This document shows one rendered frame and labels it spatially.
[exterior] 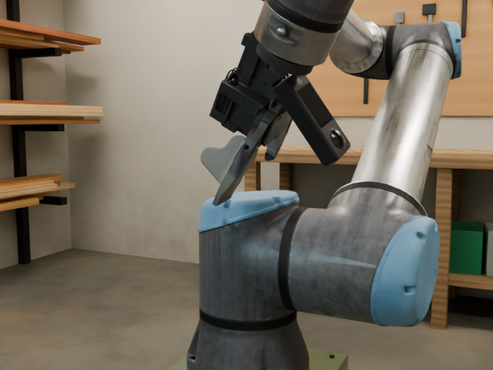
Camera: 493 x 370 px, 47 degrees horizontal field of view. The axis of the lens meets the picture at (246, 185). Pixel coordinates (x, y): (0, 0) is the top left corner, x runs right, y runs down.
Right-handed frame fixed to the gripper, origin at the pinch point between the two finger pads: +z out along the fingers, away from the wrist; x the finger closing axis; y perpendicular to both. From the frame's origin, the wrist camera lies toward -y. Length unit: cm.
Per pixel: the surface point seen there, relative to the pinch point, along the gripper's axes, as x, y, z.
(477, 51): -275, -17, 45
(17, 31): -175, 213, 132
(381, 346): -138, -53, 142
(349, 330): -149, -39, 155
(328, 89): -262, 46, 104
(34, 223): -179, 183, 276
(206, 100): -255, 118, 154
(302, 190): -241, 28, 164
